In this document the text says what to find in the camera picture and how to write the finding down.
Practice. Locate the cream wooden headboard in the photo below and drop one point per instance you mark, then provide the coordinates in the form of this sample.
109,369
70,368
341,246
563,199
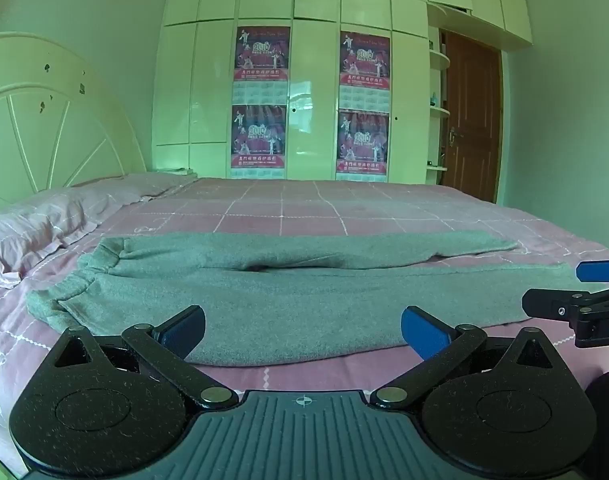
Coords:
44,125

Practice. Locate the grey pants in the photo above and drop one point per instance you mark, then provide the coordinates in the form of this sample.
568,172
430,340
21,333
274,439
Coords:
284,305

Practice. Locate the cream corner shelf unit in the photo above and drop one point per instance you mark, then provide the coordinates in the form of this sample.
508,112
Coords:
437,110

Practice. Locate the cream glossy wardrobe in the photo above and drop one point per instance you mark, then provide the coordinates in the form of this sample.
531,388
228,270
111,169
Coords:
312,85

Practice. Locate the pink pillow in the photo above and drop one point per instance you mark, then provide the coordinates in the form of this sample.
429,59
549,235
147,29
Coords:
144,185
39,230

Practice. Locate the brown wooden door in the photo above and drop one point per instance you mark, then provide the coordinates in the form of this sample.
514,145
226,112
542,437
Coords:
477,110

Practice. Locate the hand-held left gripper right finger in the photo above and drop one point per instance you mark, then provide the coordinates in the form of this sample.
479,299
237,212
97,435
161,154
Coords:
423,334

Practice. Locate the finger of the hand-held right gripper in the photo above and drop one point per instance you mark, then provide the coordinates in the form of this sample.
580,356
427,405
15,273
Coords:
547,303
599,270

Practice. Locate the red calendar wall poster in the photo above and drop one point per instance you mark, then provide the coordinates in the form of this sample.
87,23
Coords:
364,62
262,55
259,135
362,140

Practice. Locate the bed with pink checked sheet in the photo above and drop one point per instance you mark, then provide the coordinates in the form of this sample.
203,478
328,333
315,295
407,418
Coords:
334,210

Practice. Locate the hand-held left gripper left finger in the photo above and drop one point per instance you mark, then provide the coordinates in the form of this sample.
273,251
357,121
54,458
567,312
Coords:
183,334

